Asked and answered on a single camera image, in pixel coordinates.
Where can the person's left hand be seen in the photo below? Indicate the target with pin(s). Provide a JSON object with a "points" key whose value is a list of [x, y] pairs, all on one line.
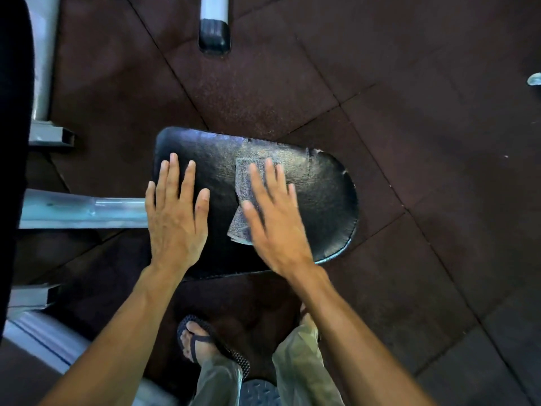
{"points": [[177, 232]]}

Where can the person's right hand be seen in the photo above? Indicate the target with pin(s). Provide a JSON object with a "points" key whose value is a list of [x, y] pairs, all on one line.
{"points": [[279, 236]]}

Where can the worn black rounded seat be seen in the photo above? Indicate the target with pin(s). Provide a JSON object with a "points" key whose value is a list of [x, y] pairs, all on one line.
{"points": [[325, 198]]}

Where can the grey cleaning cloth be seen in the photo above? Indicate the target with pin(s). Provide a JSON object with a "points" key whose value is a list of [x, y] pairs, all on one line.
{"points": [[243, 181]]}

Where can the person's left forearm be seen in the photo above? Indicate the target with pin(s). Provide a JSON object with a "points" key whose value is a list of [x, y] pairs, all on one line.
{"points": [[118, 342]]}

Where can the person's right forearm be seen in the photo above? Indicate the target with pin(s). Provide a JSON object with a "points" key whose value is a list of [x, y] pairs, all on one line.
{"points": [[359, 346]]}

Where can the person's left foot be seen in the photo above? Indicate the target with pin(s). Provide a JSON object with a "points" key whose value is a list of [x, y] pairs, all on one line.
{"points": [[207, 353]]}

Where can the black flip-flop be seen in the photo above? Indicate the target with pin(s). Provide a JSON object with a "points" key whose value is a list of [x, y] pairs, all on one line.
{"points": [[236, 359]]}

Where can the olive green trousers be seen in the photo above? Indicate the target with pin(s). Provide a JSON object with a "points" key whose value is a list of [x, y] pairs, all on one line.
{"points": [[296, 367]]}

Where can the black textured foot plate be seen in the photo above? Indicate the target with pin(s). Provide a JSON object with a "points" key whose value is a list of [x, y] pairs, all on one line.
{"points": [[258, 395]]}

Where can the black upright pad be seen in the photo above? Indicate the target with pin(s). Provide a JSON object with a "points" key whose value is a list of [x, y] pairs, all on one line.
{"points": [[14, 122]]}

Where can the small pale object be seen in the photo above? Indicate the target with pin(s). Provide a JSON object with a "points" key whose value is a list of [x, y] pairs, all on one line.
{"points": [[534, 79]]}

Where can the pale grey machine frame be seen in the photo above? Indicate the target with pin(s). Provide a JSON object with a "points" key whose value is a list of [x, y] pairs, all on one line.
{"points": [[84, 209]]}

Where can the grey post black cap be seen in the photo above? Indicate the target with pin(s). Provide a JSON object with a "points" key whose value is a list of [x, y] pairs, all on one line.
{"points": [[213, 38]]}

